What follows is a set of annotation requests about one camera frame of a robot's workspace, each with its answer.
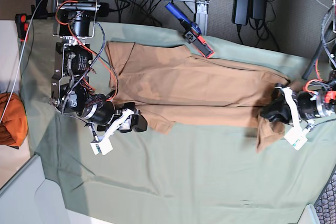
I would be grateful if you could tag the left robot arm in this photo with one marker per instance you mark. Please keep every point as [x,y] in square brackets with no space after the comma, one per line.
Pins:
[316,83]

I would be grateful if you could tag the aluminium frame post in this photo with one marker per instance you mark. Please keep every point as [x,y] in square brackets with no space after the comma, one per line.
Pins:
[200,11]

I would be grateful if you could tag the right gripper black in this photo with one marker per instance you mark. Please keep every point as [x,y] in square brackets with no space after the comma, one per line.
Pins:
[104,116]

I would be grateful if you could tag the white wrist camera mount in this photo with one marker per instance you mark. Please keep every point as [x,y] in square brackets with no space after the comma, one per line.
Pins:
[101,144]
[296,136]

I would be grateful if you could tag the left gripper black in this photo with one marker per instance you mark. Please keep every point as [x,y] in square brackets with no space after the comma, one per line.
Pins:
[307,105]

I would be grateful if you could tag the blue orange bar clamp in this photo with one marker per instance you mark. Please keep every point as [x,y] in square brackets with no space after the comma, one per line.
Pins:
[192,34]

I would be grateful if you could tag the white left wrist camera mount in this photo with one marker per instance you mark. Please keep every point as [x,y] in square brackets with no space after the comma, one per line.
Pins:
[296,136]

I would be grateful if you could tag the patterned grey mat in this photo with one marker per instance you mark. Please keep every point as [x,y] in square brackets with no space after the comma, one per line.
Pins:
[325,204]

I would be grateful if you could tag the folded dark orange cloth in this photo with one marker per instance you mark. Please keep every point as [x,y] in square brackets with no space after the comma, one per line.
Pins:
[14,125]

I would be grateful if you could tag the tan orange T-shirt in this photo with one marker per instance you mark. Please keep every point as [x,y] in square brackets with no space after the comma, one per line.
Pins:
[173,85]

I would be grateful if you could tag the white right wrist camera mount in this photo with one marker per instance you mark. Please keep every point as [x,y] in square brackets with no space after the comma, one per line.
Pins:
[101,144]

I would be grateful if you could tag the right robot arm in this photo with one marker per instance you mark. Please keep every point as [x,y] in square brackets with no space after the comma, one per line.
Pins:
[71,93]

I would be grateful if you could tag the blue black corner clamp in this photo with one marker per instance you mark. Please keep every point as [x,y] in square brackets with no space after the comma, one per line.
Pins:
[39,12]

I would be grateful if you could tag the sage green table cloth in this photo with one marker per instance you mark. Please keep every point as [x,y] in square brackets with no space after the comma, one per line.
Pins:
[193,174]

